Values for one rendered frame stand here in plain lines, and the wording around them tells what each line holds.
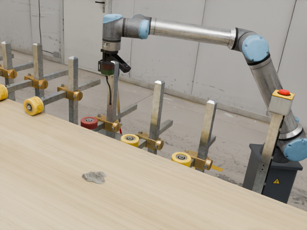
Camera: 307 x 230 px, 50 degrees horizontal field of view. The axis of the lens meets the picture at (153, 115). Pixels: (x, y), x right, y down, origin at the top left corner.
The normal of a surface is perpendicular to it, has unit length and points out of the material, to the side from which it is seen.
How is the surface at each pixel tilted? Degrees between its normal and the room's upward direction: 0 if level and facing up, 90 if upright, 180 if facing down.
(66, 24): 90
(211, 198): 0
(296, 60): 90
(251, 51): 84
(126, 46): 90
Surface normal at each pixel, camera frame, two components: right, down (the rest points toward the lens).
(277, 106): -0.49, 0.32
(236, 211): 0.10, -0.91
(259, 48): -0.07, 0.30
